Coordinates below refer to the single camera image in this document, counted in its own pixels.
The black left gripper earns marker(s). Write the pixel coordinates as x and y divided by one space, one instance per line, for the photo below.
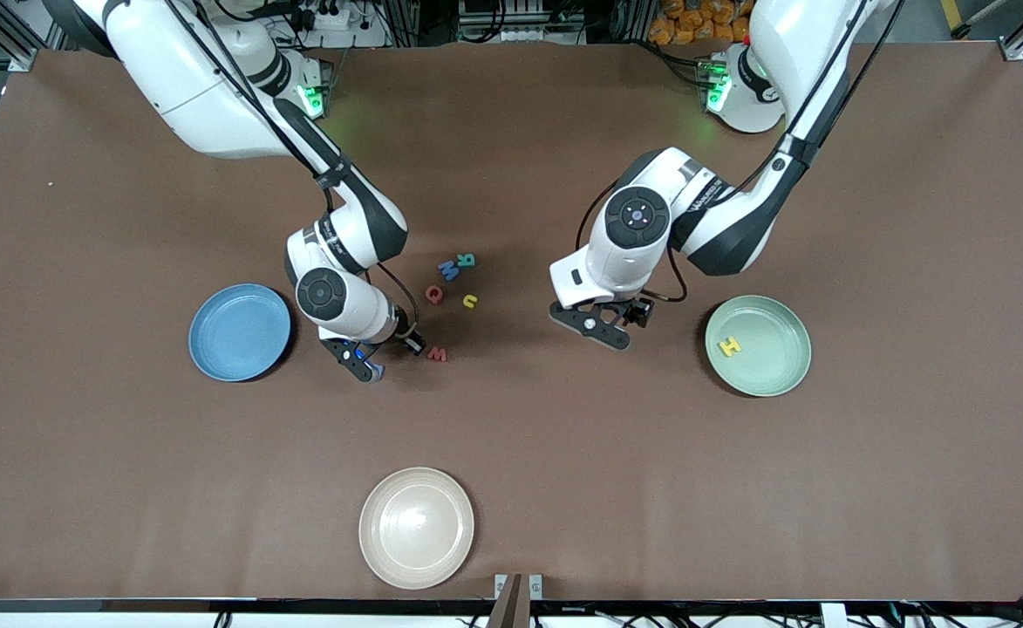
632 309

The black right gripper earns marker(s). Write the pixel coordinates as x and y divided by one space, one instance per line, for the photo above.
409 337

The red lowercase letter w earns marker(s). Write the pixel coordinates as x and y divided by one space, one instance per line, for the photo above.
438 356

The red capital letter Q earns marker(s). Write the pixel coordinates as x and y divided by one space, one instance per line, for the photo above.
428 295

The blue capital letter W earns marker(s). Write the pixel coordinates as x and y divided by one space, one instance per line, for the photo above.
448 271

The teal capital letter R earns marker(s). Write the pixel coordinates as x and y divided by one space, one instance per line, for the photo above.
467 261

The yellow capital letter H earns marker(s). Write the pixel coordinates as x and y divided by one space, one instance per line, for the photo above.
730 347

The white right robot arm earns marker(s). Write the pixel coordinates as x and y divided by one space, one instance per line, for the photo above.
188 78

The green plate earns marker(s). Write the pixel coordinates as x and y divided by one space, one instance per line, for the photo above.
764 375

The blue plate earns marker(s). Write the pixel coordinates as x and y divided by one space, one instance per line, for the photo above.
239 333

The beige plate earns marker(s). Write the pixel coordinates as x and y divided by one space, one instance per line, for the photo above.
415 528

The orange packet bag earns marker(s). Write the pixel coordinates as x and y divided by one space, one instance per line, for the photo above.
694 22

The grey electronics box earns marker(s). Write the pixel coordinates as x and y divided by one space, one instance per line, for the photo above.
520 30

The white power strip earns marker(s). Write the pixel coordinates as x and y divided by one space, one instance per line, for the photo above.
332 19

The white left camera mount block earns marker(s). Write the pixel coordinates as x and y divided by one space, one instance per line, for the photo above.
598 279

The small grey bracket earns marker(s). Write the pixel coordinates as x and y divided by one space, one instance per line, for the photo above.
535 586
501 586

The brown stand post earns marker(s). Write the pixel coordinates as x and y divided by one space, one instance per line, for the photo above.
508 610

